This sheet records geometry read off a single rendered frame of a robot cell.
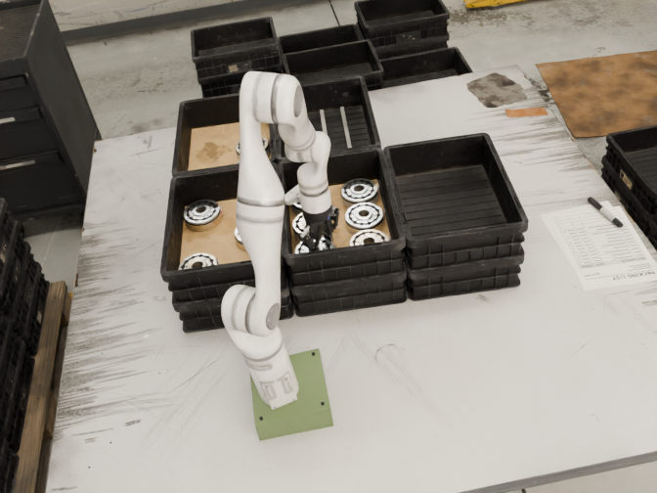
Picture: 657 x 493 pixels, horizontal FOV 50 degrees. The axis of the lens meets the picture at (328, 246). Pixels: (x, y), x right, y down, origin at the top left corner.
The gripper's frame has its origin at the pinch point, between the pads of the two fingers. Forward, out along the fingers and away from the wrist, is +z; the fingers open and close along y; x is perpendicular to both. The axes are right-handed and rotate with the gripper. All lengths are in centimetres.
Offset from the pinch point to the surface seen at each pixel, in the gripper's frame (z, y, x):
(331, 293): 8.0, -6.5, -7.6
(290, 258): -7.5, -13.4, -2.4
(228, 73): 37, 90, 140
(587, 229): 15, 58, -46
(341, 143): 2.7, 40.3, 26.9
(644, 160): 59, 154, -32
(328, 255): -6.8, -7.0, -8.7
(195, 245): 2.4, -17.6, 31.0
